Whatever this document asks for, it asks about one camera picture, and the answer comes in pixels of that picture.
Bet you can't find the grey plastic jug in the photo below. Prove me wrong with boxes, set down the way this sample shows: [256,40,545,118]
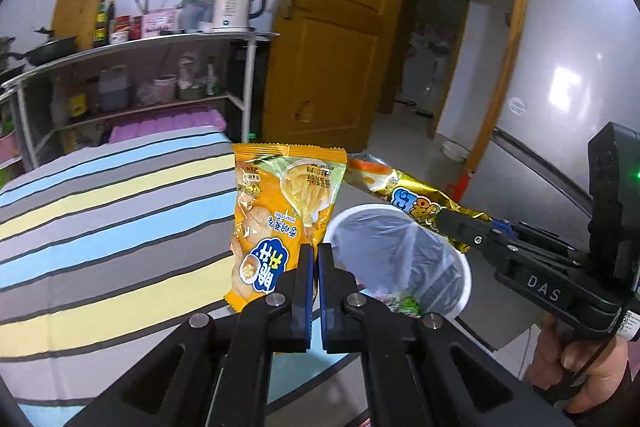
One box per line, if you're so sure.
[98,66,130,112]

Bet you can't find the pink chopstick holder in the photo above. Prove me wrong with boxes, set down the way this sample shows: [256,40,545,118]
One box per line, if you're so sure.
[141,7,181,39]

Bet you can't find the white bowl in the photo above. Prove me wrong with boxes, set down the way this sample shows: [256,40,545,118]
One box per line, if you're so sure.
[442,141,471,161]

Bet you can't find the clear plastic bottle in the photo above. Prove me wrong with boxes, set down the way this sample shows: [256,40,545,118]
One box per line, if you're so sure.
[50,79,68,128]

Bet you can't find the white electric kettle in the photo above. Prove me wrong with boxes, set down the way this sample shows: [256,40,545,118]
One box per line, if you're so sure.
[212,0,270,32]

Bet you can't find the metal shelf rack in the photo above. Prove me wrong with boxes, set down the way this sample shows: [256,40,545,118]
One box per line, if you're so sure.
[0,32,281,171]

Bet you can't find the clear storage container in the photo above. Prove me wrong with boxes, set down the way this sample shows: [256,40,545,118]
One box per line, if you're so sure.
[177,0,217,32]

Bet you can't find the pink plastic basket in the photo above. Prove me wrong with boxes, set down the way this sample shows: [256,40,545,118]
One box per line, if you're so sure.
[0,132,21,160]

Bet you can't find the person's right hand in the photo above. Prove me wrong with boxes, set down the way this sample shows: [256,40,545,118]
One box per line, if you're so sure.
[524,311,633,414]

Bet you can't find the yellow wooden door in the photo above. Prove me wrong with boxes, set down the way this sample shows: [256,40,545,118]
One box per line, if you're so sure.
[262,0,416,152]

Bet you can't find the red dustpan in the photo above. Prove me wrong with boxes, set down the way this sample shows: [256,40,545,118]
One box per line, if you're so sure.
[450,171,474,202]

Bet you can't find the wooden cutting board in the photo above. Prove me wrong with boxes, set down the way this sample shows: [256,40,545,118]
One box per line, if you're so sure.
[51,0,110,38]

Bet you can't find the green snack packet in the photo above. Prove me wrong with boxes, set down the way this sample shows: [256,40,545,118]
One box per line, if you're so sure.
[387,294,424,318]

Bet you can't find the crumpled plastic bags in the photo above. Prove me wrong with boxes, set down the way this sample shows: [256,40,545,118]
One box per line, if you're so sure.
[177,52,221,100]

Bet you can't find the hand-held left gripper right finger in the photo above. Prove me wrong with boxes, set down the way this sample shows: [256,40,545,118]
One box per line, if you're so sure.
[317,243,573,427]

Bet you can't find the yellow snack packet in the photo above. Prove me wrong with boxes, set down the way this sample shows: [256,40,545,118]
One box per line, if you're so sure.
[225,143,348,313]

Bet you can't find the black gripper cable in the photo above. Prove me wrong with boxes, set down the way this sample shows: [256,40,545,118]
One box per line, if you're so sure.
[552,332,622,404]

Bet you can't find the gold snack packet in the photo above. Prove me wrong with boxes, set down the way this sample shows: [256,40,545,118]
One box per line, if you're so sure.
[345,152,493,253]

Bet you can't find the pink lidded storage box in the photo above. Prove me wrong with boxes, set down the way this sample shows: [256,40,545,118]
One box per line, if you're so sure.
[107,103,226,144]

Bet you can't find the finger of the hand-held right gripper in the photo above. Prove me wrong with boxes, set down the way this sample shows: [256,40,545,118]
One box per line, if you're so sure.
[492,218,577,254]
[436,209,507,259]

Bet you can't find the yellow label bottle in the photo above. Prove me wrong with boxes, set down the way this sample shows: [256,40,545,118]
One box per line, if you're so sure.
[69,79,88,118]

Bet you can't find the white appliance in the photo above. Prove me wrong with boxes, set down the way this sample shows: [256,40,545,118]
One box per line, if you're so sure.
[400,32,451,118]

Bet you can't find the silver refrigerator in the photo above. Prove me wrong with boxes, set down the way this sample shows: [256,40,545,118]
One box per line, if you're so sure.
[470,0,640,268]

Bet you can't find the striped tablecloth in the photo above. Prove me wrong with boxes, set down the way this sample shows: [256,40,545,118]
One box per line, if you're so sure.
[0,129,346,408]

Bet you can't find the dark sauce bottle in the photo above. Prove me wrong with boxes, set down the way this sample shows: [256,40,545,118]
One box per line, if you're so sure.
[94,0,108,48]

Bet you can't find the black frying pan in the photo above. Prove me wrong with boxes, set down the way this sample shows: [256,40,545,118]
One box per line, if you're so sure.
[9,27,78,66]

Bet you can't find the yellow wooden door frame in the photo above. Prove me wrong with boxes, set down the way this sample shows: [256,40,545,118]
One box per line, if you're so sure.
[430,0,531,178]

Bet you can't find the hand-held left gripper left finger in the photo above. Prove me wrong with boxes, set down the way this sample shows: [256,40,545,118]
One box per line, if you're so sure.
[65,243,317,427]

